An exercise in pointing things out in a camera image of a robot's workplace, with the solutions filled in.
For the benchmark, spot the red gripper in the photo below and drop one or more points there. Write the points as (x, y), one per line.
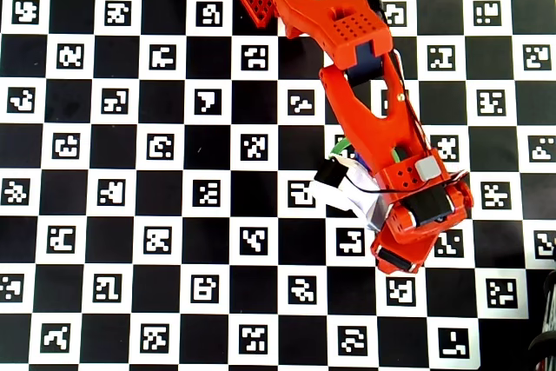
(392, 259)

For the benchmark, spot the red robot arm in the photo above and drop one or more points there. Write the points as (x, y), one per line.
(360, 101)

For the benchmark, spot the grey square block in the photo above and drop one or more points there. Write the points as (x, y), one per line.
(428, 169)

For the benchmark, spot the black stand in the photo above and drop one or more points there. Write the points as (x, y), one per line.
(548, 301)

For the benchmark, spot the black white marker checkerboard mat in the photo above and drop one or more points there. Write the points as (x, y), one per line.
(26, 145)

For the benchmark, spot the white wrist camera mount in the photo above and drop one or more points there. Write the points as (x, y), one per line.
(343, 197)

